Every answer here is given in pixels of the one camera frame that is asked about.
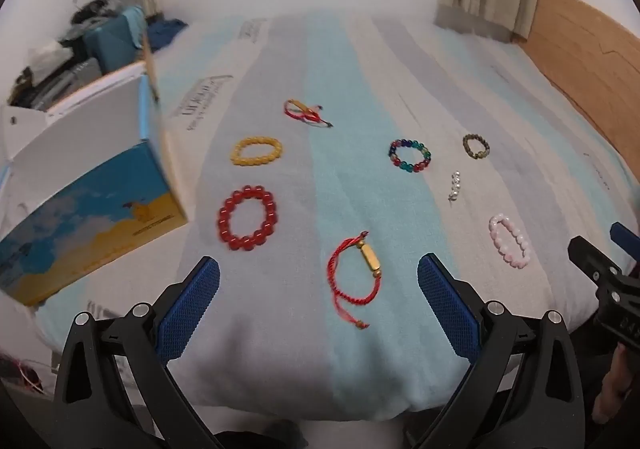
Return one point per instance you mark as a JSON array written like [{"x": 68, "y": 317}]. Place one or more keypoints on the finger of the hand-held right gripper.
[
  {"x": 590, "y": 259},
  {"x": 626, "y": 239}
]

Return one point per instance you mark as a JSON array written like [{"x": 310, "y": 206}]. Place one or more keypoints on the dark clothes pile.
[{"x": 92, "y": 9}]

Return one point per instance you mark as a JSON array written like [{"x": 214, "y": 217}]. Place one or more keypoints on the striped bed sheet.
[{"x": 350, "y": 74}]

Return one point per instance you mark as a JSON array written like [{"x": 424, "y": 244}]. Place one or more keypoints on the teal suitcase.
[{"x": 112, "y": 41}]

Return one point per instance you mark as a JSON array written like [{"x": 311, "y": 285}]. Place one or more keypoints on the white and blue cardboard box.
[{"x": 90, "y": 189}]

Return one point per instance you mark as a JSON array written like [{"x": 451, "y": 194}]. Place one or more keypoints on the grey storage case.
[{"x": 55, "y": 79}]

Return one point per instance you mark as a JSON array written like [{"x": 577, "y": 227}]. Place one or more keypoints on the person's right hand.
[{"x": 617, "y": 389}]

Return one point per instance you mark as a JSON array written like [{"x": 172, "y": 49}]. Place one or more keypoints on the wooden wall panel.
[{"x": 585, "y": 44}]

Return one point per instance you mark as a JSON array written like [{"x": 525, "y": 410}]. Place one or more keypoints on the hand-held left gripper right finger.
[{"x": 445, "y": 309}]

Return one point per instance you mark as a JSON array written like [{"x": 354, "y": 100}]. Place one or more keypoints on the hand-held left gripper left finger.
[{"x": 195, "y": 309}]

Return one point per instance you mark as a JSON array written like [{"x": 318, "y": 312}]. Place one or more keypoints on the dark blue clothes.
[{"x": 167, "y": 31}]

